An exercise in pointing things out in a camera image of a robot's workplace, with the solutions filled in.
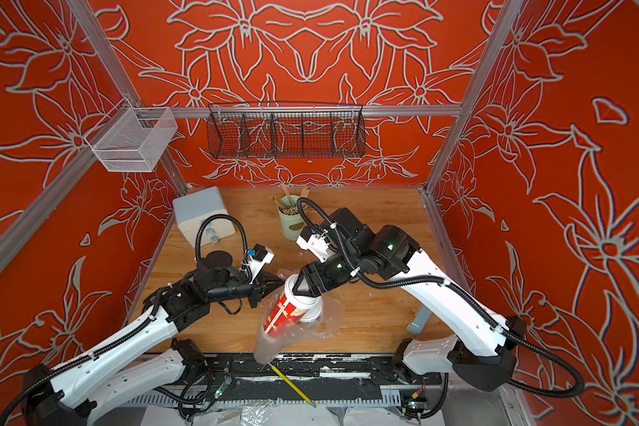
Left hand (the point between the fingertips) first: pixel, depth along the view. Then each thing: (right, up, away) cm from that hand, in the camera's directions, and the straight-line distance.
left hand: (283, 279), depth 69 cm
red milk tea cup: (+3, -3, -12) cm, 13 cm away
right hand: (+5, +2, -11) cm, 13 cm away
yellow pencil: (+3, -30, +2) cm, 30 cm away
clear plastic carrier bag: (-3, -14, -6) cm, 15 cm away
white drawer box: (-36, +19, +24) cm, 47 cm away
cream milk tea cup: (+8, -8, -2) cm, 12 cm away
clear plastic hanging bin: (-57, +44, +22) cm, 75 cm away
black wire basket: (-3, +50, +29) cm, 58 cm away
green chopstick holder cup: (0, +16, +21) cm, 27 cm away
